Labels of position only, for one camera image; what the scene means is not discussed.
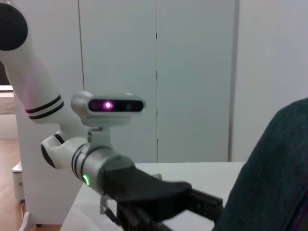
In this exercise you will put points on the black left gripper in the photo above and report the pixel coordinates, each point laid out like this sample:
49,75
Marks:
149,197

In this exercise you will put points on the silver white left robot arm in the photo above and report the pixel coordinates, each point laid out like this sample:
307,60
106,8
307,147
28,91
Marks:
31,79

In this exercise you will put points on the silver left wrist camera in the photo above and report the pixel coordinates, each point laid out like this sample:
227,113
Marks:
108,106

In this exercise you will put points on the dark teal fabric lunch bag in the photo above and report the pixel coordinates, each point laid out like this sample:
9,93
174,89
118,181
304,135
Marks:
269,180

